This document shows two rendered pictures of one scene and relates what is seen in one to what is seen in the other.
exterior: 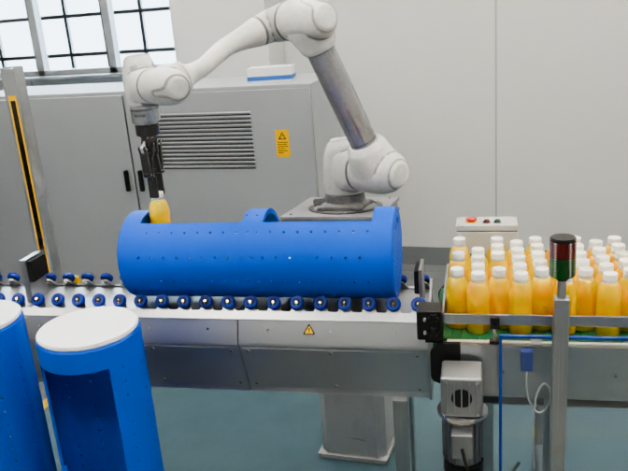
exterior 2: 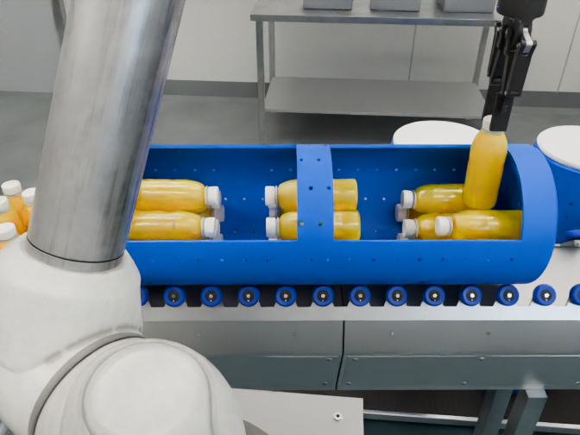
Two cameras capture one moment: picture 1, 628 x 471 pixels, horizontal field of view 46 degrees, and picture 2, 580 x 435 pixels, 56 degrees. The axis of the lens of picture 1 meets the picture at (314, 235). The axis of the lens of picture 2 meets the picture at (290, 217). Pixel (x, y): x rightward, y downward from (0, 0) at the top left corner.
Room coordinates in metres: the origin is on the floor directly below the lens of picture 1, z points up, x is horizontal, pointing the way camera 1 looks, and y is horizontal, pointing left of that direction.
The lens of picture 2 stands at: (3.15, -0.09, 1.71)
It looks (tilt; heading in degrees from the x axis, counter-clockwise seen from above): 34 degrees down; 166
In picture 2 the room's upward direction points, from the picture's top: straight up
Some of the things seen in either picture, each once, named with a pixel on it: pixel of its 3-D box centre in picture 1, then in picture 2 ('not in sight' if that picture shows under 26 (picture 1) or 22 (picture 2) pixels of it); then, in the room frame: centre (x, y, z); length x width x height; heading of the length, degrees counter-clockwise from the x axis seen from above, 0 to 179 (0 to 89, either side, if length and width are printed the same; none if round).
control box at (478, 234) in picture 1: (486, 235); not in sight; (2.39, -0.58, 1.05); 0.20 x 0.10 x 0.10; 77
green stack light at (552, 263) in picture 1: (562, 265); not in sight; (1.71, -0.61, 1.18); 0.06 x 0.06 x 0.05
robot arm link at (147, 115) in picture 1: (145, 114); not in sight; (2.34, 0.49, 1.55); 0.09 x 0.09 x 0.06
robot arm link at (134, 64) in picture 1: (141, 78); not in sight; (2.33, 0.49, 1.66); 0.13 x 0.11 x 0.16; 38
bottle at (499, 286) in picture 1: (498, 299); not in sight; (1.99, -0.52, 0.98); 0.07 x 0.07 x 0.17
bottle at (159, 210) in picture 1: (160, 221); (485, 166); (2.34, 0.50, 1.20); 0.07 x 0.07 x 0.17
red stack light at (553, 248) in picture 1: (563, 248); not in sight; (1.71, -0.61, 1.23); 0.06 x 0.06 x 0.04
